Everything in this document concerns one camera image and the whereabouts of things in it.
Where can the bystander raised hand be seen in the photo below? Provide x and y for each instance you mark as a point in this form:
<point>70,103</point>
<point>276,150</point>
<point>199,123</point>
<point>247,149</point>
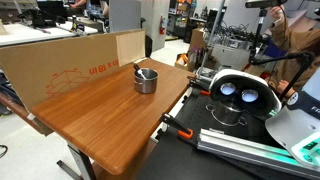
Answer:
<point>276,12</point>

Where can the bystander resting hand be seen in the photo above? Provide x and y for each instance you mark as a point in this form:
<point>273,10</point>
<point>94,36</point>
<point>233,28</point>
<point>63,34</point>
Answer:
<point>285,87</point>

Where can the black and white marker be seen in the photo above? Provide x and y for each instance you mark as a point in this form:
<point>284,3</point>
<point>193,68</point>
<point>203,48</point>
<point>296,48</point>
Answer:
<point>141,72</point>

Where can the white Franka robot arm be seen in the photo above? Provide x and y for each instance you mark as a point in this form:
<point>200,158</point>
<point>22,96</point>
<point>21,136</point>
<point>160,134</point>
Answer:
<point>300,126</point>

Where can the stainless steel mug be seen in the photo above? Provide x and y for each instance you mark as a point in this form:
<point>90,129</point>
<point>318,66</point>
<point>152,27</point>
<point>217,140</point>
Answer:
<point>146,85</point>

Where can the pinkish flat cardboard sheet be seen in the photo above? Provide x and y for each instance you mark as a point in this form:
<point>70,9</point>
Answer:
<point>295,20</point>

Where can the person in brown jacket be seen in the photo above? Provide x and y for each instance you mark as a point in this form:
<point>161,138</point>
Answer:
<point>293,40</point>

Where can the blue plastic bin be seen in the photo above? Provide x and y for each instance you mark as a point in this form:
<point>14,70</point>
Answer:
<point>271,48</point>

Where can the white VR headset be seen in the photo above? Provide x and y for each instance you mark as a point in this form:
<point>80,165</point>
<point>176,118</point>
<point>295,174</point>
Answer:
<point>246,78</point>

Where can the grey storage box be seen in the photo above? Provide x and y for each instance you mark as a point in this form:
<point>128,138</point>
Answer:
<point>230,55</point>

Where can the silver metal pole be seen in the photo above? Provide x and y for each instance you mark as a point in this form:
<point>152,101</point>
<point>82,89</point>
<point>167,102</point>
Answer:
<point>213,30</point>

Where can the brown cardboard box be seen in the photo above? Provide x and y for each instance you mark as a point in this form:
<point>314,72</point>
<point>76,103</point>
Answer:
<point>197,38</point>

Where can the black orange bar clamp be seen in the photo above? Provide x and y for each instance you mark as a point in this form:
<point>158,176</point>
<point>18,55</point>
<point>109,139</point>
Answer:
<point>196,87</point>
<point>178,129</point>

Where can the red fire extinguisher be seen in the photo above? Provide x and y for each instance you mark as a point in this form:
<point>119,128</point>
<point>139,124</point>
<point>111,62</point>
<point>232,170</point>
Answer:
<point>162,25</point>

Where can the black perforated robot table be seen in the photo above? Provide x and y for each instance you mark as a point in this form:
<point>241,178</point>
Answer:
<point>173,160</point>

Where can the grey partition panel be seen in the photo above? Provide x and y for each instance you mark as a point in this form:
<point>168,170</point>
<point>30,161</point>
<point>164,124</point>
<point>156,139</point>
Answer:
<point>125,15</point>

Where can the grey metal table leg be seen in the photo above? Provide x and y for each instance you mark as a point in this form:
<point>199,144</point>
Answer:
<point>81,160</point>

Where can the large brown cardboard sheet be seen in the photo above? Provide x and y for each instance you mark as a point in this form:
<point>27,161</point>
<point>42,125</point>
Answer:
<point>50,66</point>

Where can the black equipment on table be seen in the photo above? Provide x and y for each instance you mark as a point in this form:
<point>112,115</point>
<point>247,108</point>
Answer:
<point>40,18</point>

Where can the white work table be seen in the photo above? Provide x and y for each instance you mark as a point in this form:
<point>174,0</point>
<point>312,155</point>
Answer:
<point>33,33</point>

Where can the brown wooden bench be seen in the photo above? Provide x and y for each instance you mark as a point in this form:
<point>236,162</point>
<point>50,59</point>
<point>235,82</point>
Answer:
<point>16,110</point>

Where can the black stereo camera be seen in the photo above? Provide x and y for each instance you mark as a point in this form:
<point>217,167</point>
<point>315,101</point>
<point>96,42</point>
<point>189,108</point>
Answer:
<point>263,3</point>

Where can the black camera stand pole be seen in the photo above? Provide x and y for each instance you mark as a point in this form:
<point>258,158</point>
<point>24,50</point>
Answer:
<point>258,33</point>

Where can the aluminium extrusion rail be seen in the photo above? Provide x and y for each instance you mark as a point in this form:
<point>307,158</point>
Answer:
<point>240,146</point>

